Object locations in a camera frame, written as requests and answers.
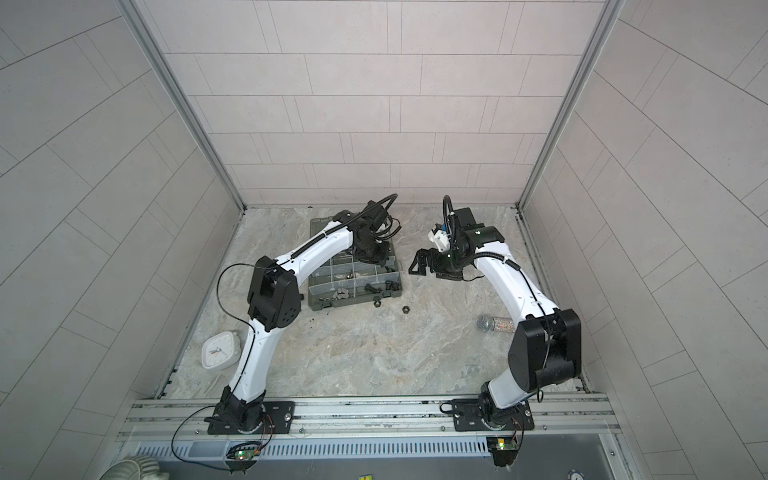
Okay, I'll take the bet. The grey compartment organizer box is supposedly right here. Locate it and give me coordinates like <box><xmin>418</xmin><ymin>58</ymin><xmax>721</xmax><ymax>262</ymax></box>
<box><xmin>307</xmin><ymin>241</ymin><xmax>403</xmax><ymax>311</ymax></box>

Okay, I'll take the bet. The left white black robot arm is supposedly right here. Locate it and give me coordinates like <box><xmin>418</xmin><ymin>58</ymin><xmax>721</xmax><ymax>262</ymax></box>
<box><xmin>205</xmin><ymin>193</ymin><xmax>399</xmax><ymax>434</ymax></box>

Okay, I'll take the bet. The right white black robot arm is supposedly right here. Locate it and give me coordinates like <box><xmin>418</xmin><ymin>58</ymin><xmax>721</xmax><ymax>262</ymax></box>
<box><xmin>408</xmin><ymin>195</ymin><xmax>582</xmax><ymax>427</ymax></box>

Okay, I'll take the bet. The glitter tube with cap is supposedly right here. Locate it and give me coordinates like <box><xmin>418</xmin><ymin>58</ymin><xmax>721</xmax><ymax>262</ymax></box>
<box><xmin>476</xmin><ymin>315</ymin><xmax>516</xmax><ymax>333</ymax></box>

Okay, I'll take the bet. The white square clock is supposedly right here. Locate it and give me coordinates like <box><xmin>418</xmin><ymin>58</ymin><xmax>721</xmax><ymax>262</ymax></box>
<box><xmin>201</xmin><ymin>331</ymin><xmax>241</xmax><ymax>371</ymax></box>

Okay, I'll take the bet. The right controller board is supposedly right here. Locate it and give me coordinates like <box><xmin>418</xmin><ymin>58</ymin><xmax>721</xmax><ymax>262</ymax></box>
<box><xmin>486</xmin><ymin>437</ymin><xmax>521</xmax><ymax>468</ymax></box>

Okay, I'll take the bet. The controller board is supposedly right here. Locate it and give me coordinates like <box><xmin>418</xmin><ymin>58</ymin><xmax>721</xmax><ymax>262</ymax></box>
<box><xmin>486</xmin><ymin>437</ymin><xmax>521</xmax><ymax>468</ymax></box>
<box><xmin>225</xmin><ymin>441</ymin><xmax>264</xmax><ymax>472</ymax></box>

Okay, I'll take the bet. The left controller board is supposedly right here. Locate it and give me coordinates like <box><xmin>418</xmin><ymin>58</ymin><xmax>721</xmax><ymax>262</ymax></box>
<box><xmin>225</xmin><ymin>441</ymin><xmax>264</xmax><ymax>472</ymax></box>

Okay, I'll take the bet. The white fan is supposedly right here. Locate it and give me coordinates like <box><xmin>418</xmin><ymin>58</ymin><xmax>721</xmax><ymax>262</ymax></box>
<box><xmin>99</xmin><ymin>455</ymin><xmax>170</xmax><ymax>480</ymax></box>

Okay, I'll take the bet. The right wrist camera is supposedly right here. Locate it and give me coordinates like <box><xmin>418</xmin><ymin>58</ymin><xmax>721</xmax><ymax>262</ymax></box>
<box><xmin>428</xmin><ymin>224</ymin><xmax>451</xmax><ymax>253</ymax></box>

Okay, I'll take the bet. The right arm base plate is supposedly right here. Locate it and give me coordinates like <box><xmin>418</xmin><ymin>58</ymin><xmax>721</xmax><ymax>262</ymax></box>
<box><xmin>439</xmin><ymin>398</ymin><xmax>535</xmax><ymax>432</ymax></box>

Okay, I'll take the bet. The aluminium rail frame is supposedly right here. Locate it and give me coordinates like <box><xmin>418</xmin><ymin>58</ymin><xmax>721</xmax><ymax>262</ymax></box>
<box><xmin>117</xmin><ymin>392</ymin><xmax>621</xmax><ymax>441</ymax></box>

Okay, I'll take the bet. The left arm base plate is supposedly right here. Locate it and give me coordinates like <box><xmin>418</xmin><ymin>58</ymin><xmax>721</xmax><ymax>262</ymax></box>
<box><xmin>204</xmin><ymin>401</ymin><xmax>296</xmax><ymax>435</ymax></box>

